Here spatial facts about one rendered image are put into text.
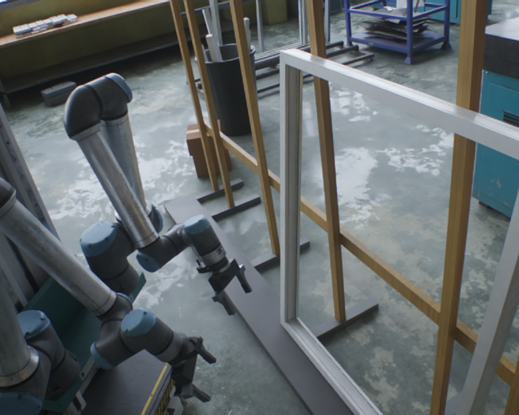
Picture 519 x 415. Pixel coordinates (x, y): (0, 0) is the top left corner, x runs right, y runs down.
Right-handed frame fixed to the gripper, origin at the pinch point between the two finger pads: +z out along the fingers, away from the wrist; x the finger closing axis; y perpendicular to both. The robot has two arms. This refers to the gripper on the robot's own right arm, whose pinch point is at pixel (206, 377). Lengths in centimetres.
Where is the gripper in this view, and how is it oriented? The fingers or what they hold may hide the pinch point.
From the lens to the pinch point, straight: 160.3
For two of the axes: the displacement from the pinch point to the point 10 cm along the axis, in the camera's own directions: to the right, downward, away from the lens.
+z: 5.4, 6.7, 5.1
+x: -0.7, 6.4, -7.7
